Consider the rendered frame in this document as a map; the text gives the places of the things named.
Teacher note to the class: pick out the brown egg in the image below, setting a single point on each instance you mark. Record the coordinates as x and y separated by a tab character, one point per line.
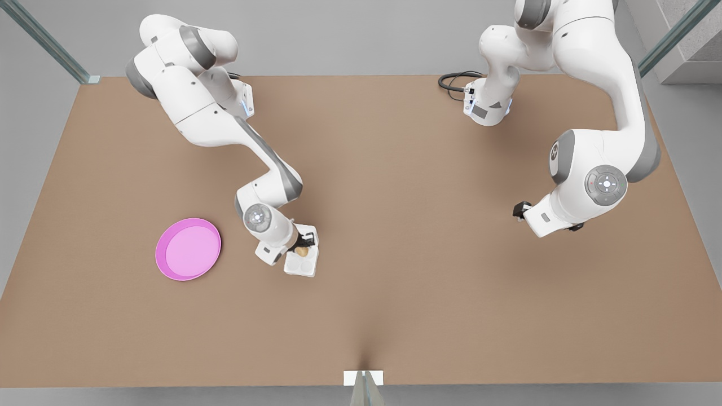
303	252

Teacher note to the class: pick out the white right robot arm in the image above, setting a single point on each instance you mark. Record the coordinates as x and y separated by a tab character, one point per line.
197	107

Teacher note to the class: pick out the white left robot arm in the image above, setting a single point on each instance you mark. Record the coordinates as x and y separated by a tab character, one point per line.
598	62

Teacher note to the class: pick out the white egg box lid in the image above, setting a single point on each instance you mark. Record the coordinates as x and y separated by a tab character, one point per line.
310	230

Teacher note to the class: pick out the white egg box base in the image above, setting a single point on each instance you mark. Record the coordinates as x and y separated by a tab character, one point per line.
299	266

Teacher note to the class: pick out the pink round plate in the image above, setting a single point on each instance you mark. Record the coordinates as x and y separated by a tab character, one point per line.
188	250

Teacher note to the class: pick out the grey background block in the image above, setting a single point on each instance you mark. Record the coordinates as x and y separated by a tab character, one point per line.
696	62

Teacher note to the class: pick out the silver frame post white foot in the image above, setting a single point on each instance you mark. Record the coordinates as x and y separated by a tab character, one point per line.
364	383

